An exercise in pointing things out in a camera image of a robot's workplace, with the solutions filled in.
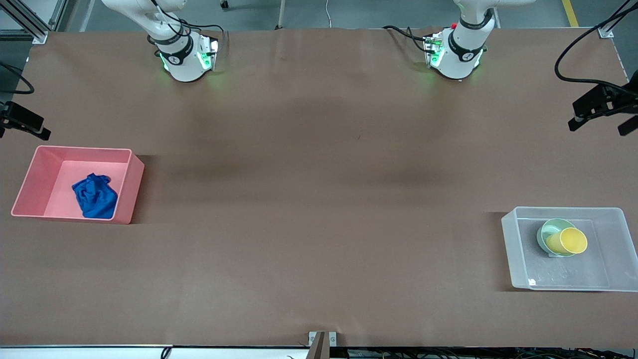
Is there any metal table edge bracket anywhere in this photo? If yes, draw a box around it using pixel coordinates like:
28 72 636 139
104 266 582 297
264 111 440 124
308 331 337 359

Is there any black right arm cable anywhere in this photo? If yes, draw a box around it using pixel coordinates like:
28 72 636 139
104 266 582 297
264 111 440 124
0 61 35 117

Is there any black right base cable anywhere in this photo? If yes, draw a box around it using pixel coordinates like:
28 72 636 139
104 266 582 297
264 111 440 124
172 14 229 52

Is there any black left base cable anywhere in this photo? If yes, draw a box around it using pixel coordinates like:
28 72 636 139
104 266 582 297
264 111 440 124
382 25 435 53

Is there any clear plastic box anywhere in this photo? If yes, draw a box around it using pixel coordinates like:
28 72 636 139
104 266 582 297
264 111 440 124
501 206 638 292

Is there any yellow cup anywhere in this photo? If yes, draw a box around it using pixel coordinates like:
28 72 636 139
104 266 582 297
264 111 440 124
546 227 588 256

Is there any pink plastic bin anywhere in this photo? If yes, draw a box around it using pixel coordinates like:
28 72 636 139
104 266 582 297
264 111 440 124
11 145 146 225

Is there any mint green bowl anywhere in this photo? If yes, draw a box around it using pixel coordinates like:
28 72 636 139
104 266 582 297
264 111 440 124
536 218 579 258

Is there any black base cable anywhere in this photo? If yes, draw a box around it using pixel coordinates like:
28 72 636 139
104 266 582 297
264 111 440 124
382 25 435 53
172 14 229 52

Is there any aluminium frame rail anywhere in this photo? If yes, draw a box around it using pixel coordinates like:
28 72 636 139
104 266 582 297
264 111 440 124
0 0 75 43

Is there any blue cloth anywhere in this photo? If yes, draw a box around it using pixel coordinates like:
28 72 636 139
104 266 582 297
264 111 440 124
72 173 119 219

